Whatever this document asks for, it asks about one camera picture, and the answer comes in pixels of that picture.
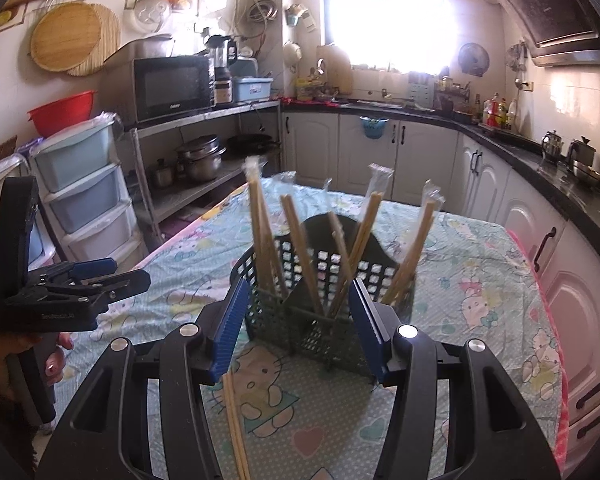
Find person's left hand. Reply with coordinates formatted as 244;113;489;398
0;332;75;388

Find round bamboo mat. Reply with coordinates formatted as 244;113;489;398
67;4;122;77

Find steel bowl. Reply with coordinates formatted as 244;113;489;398
572;162;600;184

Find group of oil bottles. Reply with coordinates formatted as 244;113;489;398
482;92;519;132

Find green plastic utensil basket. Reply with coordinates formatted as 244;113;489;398
229;213;416;376

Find blue plastic storage box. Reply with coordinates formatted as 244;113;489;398
232;76;275;103

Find small steel pot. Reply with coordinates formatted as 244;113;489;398
150;157;176;189

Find round bamboo tray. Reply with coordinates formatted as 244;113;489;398
31;2;102;72

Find cartoon cat printed tablecloth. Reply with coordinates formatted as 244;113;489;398
55;180;571;480

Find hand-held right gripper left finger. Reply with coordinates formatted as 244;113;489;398
35;276;252;480

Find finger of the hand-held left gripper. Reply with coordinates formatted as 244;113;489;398
27;257;119;288
30;268;152;311

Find wooden cutting board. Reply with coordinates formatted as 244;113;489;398
316;44;354;97

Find black range hood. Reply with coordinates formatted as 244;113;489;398
482;0;600;68

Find red plastic basin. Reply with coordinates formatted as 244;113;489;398
28;91;97;138

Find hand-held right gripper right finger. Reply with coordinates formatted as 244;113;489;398
349;277;563;480

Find stacked steel pots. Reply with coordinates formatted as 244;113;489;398
175;135;227;184

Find kitchen window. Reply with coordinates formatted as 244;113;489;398
322;0;457;69

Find steel kettle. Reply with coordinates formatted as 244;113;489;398
566;136;596;169

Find metal shelf rack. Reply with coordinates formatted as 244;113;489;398
125;100;284;247

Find large steel pan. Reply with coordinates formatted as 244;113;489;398
105;35;176;62

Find blue plastic drain basket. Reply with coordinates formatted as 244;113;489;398
358;116;390;140

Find black glass blender jug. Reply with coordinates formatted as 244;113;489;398
205;35;239;81

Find black kitchen countertop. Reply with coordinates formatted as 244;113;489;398
280;97;600;257

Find white blue plastic drawer unit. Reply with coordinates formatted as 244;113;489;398
30;114;147;272

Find black microwave oven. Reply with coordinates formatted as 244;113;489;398
132;55;216;124

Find steel pot lid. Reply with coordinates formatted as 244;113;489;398
134;0;174;36

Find steel teapot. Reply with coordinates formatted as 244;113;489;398
542;130;565;161

